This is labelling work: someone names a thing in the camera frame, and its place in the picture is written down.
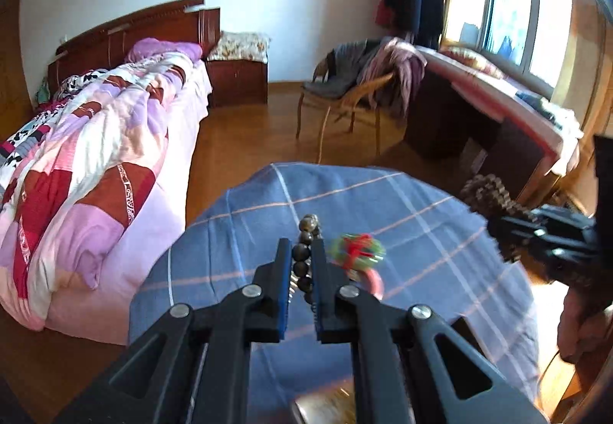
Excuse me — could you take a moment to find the floral pillow on desk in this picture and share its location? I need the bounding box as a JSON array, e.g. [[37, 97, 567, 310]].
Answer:
[[439, 46, 506, 79]]

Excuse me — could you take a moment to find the wicker chair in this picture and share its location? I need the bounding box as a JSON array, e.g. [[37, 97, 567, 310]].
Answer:
[[295, 72, 395, 164]]

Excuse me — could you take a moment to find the brown bead strand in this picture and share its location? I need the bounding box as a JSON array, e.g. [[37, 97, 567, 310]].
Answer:
[[459, 174, 536, 262]]

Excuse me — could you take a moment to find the pink bangle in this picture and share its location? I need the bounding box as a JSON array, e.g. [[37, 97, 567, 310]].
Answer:
[[346, 268, 384, 301]]

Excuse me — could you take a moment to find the dark wooden bead bracelet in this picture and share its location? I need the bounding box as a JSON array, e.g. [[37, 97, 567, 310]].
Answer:
[[291, 213, 323, 310]]

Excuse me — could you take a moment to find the green jade bracelet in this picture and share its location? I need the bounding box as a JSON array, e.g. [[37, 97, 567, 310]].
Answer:
[[328, 234, 388, 271]]

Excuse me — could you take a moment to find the dark wood headboard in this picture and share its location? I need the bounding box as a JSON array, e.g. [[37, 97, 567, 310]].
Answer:
[[47, 0, 220, 93]]

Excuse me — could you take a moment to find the window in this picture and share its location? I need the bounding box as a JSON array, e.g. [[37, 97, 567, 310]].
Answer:
[[443, 0, 572, 97]]

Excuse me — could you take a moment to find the pink rectangular tin box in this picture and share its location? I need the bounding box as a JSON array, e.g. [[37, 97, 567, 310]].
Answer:
[[290, 378, 356, 424]]

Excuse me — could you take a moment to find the bed with pink sheet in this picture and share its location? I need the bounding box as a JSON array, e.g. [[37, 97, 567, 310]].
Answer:
[[1, 51, 212, 345]]

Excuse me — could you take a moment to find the floral cushion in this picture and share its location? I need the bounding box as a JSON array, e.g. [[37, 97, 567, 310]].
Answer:
[[207, 31, 270, 64]]

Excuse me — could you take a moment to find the pink patchwork quilt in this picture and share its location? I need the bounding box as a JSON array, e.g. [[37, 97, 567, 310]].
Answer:
[[1, 52, 210, 330]]

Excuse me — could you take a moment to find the mauve garment on chair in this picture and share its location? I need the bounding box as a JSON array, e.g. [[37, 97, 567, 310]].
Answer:
[[357, 37, 427, 121]]

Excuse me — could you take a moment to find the grey garment on chair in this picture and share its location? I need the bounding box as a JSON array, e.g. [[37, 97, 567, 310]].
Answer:
[[305, 39, 381, 99]]

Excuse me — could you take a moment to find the red knot tassel ornament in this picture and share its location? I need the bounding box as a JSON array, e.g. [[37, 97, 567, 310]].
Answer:
[[333, 234, 384, 270]]

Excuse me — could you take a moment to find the dark wood nightstand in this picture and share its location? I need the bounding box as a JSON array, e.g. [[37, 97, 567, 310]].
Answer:
[[206, 59, 268, 108]]

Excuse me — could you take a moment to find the blue plaid tablecloth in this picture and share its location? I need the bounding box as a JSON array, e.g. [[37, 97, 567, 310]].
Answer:
[[129, 163, 538, 423]]

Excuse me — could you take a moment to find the purple pillow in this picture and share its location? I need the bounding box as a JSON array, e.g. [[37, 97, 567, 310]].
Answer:
[[125, 38, 203, 62]]

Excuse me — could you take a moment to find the right hand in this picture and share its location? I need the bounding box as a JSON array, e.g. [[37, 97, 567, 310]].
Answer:
[[557, 288, 612, 364]]

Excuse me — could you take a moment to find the dark desk with pink cover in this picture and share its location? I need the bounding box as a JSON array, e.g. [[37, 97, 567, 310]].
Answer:
[[404, 46, 583, 203]]

